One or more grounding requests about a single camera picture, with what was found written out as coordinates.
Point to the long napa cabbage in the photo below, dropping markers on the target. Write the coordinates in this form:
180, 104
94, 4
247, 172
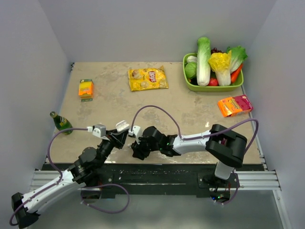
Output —
203, 67

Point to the orange pink snack box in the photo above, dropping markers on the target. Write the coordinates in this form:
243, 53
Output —
233, 106

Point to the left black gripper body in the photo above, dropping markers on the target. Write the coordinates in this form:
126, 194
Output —
106, 146

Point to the orange carrot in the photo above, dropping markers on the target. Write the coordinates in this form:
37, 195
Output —
234, 75

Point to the red tomato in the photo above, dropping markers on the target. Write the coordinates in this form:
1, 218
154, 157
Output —
213, 82

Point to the white earbud charging case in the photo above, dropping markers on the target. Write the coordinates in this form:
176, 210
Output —
122, 126

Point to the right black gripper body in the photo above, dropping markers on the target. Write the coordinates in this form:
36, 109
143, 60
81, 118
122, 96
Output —
143, 148

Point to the white cauliflower piece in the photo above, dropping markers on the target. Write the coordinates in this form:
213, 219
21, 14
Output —
191, 59

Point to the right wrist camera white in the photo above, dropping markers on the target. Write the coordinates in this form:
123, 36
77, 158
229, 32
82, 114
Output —
135, 132

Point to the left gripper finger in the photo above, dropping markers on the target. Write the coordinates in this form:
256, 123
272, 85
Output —
111, 133
120, 139

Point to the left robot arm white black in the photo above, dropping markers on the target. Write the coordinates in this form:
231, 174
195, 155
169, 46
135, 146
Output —
28, 207

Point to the round green cabbage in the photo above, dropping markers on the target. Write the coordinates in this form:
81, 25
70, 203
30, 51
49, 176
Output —
190, 70

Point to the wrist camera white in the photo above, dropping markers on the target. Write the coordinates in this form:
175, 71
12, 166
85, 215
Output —
98, 130
135, 132

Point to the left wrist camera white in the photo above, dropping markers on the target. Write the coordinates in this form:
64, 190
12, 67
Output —
98, 130

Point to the yellow Lays chips bag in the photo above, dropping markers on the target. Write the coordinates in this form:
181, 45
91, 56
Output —
147, 79

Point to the green plastic basket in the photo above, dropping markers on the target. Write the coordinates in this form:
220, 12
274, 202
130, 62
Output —
238, 83

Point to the orange yellow sponge pack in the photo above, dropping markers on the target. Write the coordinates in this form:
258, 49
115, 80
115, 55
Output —
86, 88

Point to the dark red grapes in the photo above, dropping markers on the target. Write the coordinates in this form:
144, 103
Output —
215, 50

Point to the green lettuce leaf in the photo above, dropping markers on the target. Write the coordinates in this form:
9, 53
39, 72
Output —
238, 56

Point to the green glass bottle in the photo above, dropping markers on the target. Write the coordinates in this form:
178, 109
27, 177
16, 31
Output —
60, 122

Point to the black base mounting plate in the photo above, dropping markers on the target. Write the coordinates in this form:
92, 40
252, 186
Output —
148, 179

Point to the yellow leaf cabbage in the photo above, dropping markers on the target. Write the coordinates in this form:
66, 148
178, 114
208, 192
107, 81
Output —
220, 65

